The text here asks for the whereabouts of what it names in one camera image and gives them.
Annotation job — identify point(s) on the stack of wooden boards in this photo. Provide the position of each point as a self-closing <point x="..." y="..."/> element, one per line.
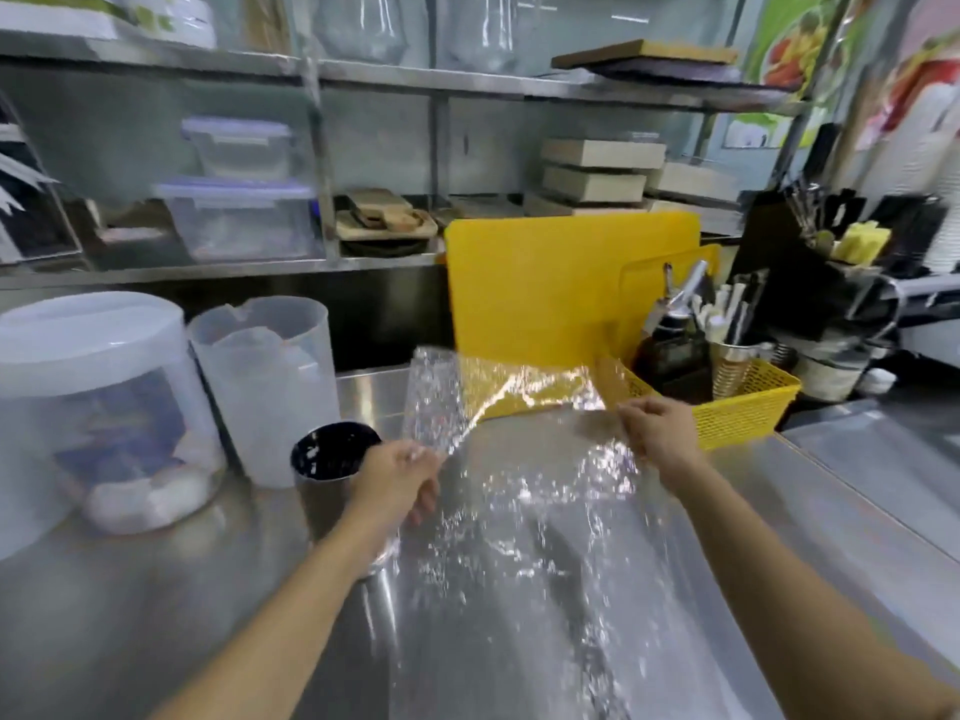
<point x="386" y="217"/>

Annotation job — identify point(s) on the clear plastic wrap sheet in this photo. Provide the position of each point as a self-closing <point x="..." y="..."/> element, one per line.
<point x="525" y="532"/>

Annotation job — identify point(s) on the stainless steel cup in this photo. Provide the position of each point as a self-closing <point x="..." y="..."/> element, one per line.
<point x="326" y="479"/>

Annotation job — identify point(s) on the yellow mesh plastic basket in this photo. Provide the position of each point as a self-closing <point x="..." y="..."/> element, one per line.
<point x="739" y="408"/>

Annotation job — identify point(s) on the clear plastic measuring pitcher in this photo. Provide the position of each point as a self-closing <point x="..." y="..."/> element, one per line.
<point x="262" y="389"/>

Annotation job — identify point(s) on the yellow sponge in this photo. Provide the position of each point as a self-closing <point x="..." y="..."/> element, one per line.
<point x="862" y="243"/>

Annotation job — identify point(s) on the bundle of white utensils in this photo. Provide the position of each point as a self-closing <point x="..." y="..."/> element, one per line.
<point x="727" y="311"/>

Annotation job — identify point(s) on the stainless steel shelf unit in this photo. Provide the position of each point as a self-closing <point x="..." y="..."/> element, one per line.
<point x="375" y="78"/>

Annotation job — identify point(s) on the wooden board with dark tray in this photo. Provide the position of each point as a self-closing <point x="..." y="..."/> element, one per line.
<point x="652" y="59"/>

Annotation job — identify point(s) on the white box with green print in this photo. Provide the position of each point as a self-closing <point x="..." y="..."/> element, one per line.
<point x="105" y="14"/>

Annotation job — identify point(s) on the dark bottle with metal nozzle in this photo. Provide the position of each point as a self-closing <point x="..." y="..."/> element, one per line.
<point x="675" y="348"/>

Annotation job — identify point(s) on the clear plastic jar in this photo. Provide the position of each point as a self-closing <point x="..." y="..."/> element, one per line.
<point x="480" y="29"/>
<point x="360" y="26"/>

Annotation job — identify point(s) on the person's left hand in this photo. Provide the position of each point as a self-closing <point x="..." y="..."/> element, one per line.
<point x="390" y="483"/>

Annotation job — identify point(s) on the person's left forearm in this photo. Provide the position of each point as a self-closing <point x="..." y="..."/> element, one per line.
<point x="285" y="614"/>

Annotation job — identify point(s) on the ribbed steel utensil cup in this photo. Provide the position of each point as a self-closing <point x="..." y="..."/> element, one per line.
<point x="731" y="367"/>

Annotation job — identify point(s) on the black utensil holder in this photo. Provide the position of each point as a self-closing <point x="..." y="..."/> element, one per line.
<point x="802" y="269"/>

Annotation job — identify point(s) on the person's right forearm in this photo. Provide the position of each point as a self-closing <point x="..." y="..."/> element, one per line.
<point x="787" y="607"/>

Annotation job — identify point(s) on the large clear white-lidded container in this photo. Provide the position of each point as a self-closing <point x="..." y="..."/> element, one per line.
<point x="90" y="419"/>

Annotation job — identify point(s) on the small purple-lidded plastic container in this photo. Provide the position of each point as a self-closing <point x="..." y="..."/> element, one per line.
<point x="236" y="146"/>

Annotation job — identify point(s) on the large purple-lidded plastic container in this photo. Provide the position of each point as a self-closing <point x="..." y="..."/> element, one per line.
<point x="240" y="221"/>

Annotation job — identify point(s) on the person's right hand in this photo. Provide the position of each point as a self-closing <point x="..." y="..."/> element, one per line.
<point x="671" y="438"/>

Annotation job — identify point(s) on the stack of beige boxes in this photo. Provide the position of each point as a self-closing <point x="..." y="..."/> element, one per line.
<point x="607" y="179"/>

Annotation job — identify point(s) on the stack of white cups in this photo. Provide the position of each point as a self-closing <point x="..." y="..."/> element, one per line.
<point x="934" y="179"/>

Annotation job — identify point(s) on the person's left thumb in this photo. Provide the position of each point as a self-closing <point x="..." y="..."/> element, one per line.
<point x="424" y="458"/>

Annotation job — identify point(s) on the large yellow cutting board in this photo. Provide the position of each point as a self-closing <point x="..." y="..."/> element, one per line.
<point x="540" y="292"/>

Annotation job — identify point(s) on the small yellow cutting board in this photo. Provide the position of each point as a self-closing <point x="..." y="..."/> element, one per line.
<point x="645" y="299"/>

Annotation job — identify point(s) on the person's right thumb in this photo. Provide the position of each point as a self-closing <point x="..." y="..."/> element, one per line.
<point x="637" y="438"/>

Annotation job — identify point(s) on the colourful food poster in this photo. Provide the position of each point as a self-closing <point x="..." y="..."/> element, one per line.
<point x="795" y="59"/>

